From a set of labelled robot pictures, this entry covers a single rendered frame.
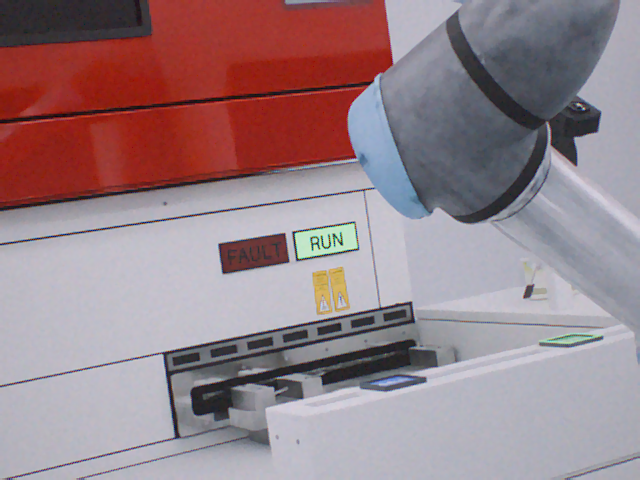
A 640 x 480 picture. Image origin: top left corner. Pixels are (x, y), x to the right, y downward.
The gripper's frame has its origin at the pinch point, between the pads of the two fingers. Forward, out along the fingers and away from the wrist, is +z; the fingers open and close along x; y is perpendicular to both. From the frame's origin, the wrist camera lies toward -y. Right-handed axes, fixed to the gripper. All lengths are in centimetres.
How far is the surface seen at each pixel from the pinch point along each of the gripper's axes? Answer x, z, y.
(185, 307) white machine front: 26, 9, 60
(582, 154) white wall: -170, 8, 227
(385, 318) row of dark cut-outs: -9, 18, 63
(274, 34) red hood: 6, -30, 59
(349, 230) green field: -4, 3, 63
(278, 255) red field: 9, 4, 62
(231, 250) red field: 17, 2, 61
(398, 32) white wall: -105, -38, 223
